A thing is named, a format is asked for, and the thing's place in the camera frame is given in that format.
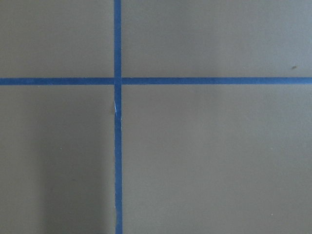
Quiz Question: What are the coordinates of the brown paper table cover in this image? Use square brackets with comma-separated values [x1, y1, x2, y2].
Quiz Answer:
[0, 0, 312, 234]

